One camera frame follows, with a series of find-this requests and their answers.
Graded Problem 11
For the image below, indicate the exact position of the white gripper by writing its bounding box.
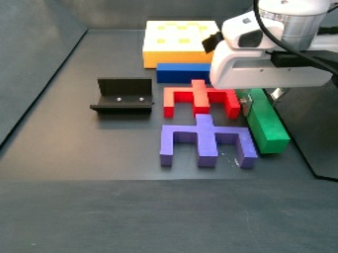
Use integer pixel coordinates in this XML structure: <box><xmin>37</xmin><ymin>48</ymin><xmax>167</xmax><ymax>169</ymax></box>
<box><xmin>209</xmin><ymin>10</ymin><xmax>334</xmax><ymax>117</ymax></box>

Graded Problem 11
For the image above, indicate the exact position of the green rectangular block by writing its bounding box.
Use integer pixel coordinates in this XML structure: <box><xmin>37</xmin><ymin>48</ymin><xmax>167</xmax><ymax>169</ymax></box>
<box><xmin>236</xmin><ymin>89</ymin><xmax>290</xmax><ymax>154</ymax></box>

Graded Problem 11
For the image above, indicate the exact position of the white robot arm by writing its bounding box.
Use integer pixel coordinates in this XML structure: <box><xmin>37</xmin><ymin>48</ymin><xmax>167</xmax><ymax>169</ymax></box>
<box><xmin>209</xmin><ymin>0</ymin><xmax>338</xmax><ymax>113</ymax></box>

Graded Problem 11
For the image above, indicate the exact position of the yellow slotted board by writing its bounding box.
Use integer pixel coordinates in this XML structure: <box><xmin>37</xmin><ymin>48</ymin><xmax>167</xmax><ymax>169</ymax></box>
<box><xmin>143</xmin><ymin>21</ymin><xmax>219</xmax><ymax>69</ymax></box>

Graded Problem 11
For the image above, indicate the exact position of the red comb-shaped block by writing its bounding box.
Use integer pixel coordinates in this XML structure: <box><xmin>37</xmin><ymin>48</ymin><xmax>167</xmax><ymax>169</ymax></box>
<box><xmin>164</xmin><ymin>79</ymin><xmax>240</xmax><ymax>120</ymax></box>

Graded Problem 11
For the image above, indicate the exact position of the purple comb-shaped block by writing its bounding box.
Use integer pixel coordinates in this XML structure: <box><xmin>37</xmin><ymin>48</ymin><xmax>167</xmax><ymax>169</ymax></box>
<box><xmin>160</xmin><ymin>114</ymin><xmax>258</xmax><ymax>169</ymax></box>

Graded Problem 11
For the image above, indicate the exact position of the blue rectangular block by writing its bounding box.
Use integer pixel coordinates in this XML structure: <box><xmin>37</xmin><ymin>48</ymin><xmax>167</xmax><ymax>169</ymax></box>
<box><xmin>156</xmin><ymin>63</ymin><xmax>209</xmax><ymax>83</ymax></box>

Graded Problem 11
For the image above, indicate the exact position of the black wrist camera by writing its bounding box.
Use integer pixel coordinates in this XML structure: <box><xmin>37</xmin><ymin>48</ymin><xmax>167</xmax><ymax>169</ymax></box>
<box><xmin>201</xmin><ymin>32</ymin><xmax>223</xmax><ymax>53</ymax></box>

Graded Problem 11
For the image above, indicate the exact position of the black cable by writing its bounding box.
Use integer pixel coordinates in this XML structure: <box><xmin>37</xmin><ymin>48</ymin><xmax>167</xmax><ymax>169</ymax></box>
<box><xmin>252</xmin><ymin>0</ymin><xmax>338</xmax><ymax>77</ymax></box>

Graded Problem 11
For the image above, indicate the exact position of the black angle bracket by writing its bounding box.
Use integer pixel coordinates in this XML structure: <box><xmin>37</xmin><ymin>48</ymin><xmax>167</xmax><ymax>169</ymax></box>
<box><xmin>89</xmin><ymin>77</ymin><xmax>153</xmax><ymax>114</ymax></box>

